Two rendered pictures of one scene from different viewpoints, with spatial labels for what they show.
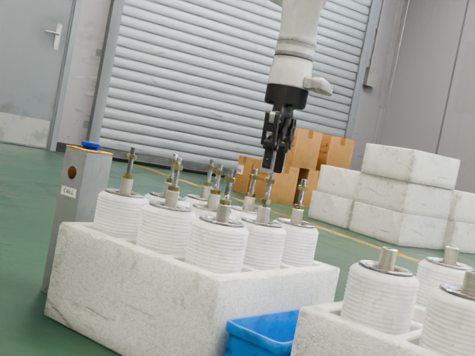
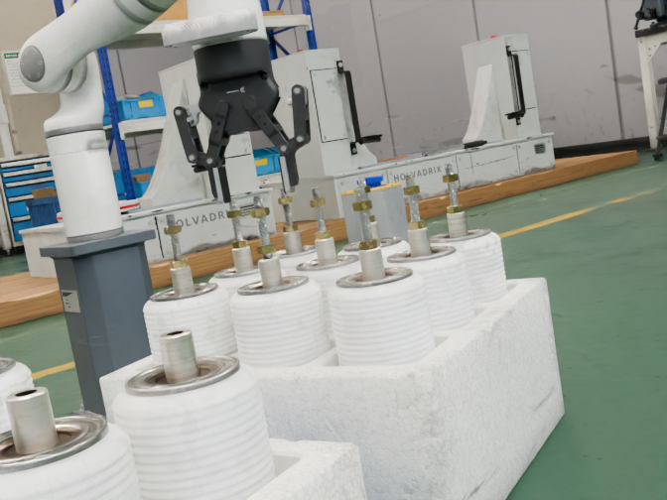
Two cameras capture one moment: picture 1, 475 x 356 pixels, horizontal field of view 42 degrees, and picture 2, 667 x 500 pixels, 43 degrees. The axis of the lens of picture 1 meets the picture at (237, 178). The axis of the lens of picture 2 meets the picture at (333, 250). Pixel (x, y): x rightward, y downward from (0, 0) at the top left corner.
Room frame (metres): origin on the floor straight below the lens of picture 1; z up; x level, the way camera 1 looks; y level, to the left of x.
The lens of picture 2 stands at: (1.08, -0.93, 0.38)
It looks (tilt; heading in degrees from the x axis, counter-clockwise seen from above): 7 degrees down; 83
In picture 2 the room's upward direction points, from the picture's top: 10 degrees counter-clockwise
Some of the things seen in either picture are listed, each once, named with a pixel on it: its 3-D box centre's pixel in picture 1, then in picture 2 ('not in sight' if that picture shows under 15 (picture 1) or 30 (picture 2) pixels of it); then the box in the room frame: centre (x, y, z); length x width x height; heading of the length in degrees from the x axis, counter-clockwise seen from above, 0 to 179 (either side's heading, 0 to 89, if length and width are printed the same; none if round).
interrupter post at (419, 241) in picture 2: (248, 204); (419, 243); (1.28, -0.03, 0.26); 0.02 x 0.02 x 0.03
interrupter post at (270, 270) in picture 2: (262, 215); (271, 274); (1.11, -0.06, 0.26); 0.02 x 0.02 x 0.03
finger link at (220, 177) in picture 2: (268, 161); (222, 185); (1.08, -0.05, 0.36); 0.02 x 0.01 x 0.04; 72
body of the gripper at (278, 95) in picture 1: (283, 109); (237, 86); (1.11, -0.06, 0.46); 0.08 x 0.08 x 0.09
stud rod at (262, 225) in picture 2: (267, 191); (263, 232); (1.11, -0.06, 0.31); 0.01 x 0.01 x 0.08
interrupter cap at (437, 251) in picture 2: (247, 210); (421, 255); (1.28, -0.03, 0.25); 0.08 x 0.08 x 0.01
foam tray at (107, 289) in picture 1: (196, 290); (350, 397); (1.18, 0.04, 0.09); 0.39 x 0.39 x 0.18; 54
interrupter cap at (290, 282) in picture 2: (261, 222); (273, 286); (1.11, -0.06, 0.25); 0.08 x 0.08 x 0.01
